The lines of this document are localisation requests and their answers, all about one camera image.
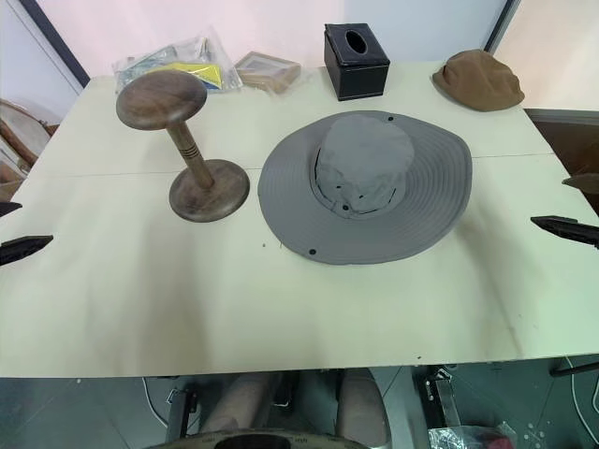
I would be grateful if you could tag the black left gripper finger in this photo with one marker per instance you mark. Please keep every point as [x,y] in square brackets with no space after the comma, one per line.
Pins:
[8,208]
[21,249]

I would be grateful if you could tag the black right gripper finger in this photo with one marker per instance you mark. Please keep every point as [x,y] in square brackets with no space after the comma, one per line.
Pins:
[585,182]
[568,230]

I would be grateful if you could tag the grey wide-brim sun hat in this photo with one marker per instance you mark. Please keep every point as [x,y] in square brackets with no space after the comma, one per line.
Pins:
[412,206]

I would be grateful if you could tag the dark wooden hat stand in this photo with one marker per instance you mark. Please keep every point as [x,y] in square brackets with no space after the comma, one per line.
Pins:
[161,100]

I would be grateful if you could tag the dark brown cabinet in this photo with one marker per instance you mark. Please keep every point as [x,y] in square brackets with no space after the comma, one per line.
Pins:
[568,140]

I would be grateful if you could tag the brown fabric cap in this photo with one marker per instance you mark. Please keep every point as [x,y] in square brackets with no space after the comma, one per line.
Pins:
[482,82]

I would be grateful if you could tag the plastic bag with red item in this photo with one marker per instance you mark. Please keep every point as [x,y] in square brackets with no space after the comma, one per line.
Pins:
[472,437]

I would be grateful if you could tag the clear plastic bag with papers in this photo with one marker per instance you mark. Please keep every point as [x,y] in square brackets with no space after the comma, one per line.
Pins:
[196,70]

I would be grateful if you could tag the black leather tissue box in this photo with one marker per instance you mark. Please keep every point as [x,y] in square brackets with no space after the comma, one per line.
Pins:
[362,77]

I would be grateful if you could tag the grey-brown cylindrical leg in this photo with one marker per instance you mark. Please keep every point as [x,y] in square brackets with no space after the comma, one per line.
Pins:
[362,407]
[238,404]

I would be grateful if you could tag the small brown box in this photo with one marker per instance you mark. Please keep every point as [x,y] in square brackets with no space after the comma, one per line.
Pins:
[276,77]

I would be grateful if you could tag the dark rounded shape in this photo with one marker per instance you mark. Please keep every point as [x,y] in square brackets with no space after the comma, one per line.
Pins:
[262,443]

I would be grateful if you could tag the dark blue partition post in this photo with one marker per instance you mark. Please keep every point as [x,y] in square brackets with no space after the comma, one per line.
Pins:
[497,23]
[54,42]

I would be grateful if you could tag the metal table leg bracket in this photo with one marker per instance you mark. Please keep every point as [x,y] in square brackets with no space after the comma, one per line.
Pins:
[180,411]
[442,397]

